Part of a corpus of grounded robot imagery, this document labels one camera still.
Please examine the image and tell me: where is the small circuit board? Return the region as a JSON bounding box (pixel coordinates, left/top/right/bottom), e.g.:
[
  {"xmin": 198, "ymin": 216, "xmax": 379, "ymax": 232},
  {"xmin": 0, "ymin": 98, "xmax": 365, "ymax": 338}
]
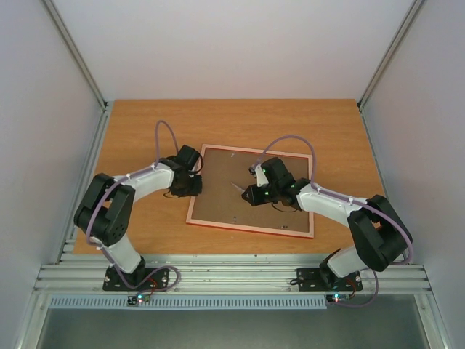
[
  {"xmin": 126, "ymin": 294, "xmax": 151, "ymax": 307},
  {"xmin": 326, "ymin": 293, "xmax": 353, "ymax": 303}
]

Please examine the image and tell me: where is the small clear-handled screwdriver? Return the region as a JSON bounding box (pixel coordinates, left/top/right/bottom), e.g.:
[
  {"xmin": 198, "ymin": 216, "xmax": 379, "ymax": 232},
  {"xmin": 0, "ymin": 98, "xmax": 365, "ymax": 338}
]
[{"xmin": 230, "ymin": 182, "xmax": 245, "ymax": 193}]

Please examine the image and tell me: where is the aluminium front rail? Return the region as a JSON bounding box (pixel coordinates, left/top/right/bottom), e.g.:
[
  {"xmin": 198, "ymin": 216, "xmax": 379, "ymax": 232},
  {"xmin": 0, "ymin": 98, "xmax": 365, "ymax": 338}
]
[{"xmin": 33, "ymin": 254, "xmax": 432, "ymax": 295}]

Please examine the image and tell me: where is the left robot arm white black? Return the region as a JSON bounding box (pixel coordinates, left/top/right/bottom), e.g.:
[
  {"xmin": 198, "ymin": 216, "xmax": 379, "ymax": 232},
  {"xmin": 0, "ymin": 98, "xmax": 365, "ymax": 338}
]
[{"xmin": 73, "ymin": 145, "xmax": 203, "ymax": 291}]

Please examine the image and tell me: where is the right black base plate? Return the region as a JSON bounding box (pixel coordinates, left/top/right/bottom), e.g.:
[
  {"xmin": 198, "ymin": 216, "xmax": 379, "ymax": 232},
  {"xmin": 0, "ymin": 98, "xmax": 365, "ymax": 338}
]
[{"xmin": 289, "ymin": 268, "xmax": 363, "ymax": 292}]

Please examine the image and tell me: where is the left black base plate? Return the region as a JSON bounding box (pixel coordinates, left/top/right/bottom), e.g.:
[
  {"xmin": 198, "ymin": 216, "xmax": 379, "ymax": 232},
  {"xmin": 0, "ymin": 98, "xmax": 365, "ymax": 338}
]
[{"xmin": 102, "ymin": 267, "xmax": 170, "ymax": 292}]

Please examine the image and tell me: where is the red picture frame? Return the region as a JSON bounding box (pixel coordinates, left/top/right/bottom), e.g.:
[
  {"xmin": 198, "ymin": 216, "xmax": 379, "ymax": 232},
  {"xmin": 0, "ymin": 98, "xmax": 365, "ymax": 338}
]
[{"xmin": 186, "ymin": 144, "xmax": 314, "ymax": 239}]

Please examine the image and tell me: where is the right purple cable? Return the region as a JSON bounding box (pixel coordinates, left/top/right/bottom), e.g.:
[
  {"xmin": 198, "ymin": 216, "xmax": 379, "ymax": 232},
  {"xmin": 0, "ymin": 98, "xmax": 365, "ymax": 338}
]
[{"xmin": 256, "ymin": 135, "xmax": 415, "ymax": 308}]

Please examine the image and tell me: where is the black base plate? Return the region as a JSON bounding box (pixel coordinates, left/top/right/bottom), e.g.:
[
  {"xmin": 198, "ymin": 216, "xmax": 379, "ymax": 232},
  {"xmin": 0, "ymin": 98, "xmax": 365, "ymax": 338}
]
[
  {"xmin": 102, "ymin": 267, "xmax": 170, "ymax": 292},
  {"xmin": 289, "ymin": 268, "xmax": 363, "ymax": 292}
]

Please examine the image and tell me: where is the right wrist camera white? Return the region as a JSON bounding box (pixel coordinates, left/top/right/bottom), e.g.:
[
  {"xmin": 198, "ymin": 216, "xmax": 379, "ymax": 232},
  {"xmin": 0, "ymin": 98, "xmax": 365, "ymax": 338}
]
[{"xmin": 248, "ymin": 164, "xmax": 269, "ymax": 188}]

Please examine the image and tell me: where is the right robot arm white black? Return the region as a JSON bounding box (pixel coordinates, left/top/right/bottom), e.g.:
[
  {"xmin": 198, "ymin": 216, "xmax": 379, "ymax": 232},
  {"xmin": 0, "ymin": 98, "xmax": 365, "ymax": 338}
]
[{"xmin": 242, "ymin": 157, "xmax": 413, "ymax": 290}]

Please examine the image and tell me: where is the left small circuit board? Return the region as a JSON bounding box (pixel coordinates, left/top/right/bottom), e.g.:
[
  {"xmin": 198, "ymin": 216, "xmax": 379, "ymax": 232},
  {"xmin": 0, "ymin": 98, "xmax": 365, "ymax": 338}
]
[{"xmin": 126, "ymin": 294, "xmax": 151, "ymax": 307}]

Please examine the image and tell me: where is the left aluminium corner post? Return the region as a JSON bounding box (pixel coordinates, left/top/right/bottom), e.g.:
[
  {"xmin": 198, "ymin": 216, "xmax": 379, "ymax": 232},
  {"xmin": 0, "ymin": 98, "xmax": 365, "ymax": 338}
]
[{"xmin": 40, "ymin": 0, "xmax": 108, "ymax": 111}]

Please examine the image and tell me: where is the grey slotted cable duct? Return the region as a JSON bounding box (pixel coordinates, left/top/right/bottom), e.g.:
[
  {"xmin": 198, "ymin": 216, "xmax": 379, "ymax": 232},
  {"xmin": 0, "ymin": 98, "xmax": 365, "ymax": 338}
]
[{"xmin": 49, "ymin": 294, "xmax": 326, "ymax": 310}]

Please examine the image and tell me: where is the aluminium corner post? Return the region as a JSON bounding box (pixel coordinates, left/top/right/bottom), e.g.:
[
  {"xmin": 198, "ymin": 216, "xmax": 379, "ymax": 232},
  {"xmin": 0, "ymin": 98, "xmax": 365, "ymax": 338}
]
[
  {"xmin": 357, "ymin": 0, "xmax": 426, "ymax": 113},
  {"xmin": 40, "ymin": 0, "xmax": 108, "ymax": 111}
]

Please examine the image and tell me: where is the right small circuit board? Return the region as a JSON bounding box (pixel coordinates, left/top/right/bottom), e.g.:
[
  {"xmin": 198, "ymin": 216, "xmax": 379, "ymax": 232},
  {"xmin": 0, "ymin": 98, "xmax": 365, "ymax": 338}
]
[{"xmin": 326, "ymin": 293, "xmax": 353, "ymax": 303}]

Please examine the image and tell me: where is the right aluminium corner post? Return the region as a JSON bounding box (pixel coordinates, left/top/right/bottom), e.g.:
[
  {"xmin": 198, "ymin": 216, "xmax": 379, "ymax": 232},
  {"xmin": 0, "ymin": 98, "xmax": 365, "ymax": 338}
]
[{"xmin": 357, "ymin": 0, "xmax": 426, "ymax": 113}]

